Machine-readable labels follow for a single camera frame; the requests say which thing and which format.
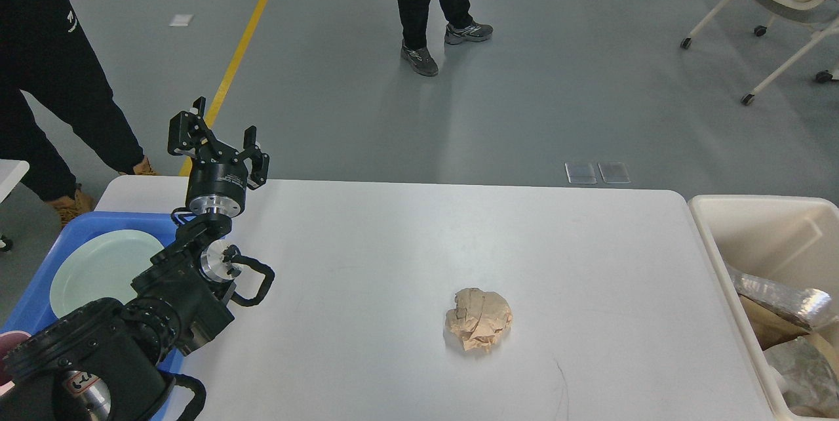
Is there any silver foil bubble bag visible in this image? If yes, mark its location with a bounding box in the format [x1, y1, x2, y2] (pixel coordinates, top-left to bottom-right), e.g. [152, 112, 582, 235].
[725, 264, 838, 331]

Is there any brown paper ball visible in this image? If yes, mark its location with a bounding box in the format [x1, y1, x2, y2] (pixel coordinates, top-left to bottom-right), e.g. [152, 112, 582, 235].
[444, 289, 513, 352]

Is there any light green plate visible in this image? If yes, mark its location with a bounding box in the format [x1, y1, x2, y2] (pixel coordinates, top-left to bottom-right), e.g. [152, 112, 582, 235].
[50, 230, 164, 317]

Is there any blue plastic tray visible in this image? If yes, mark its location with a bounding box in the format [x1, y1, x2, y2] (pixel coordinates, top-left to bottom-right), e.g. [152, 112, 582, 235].
[2, 212, 206, 420]

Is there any pink mug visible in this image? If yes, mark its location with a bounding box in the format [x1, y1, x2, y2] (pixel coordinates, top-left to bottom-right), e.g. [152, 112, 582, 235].
[1, 331, 32, 392]

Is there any white plastic bin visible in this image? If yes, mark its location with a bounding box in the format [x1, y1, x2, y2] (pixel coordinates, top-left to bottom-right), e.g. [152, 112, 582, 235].
[688, 195, 838, 420]

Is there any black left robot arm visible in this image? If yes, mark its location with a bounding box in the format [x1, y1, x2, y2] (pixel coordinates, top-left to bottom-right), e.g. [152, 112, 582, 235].
[2, 96, 275, 420]

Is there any person in black clothes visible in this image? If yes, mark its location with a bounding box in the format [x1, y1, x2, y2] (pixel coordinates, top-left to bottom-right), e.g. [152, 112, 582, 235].
[395, 0, 494, 77]

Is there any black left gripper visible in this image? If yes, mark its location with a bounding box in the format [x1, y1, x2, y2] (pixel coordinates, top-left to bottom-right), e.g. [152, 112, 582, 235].
[166, 96, 269, 218]

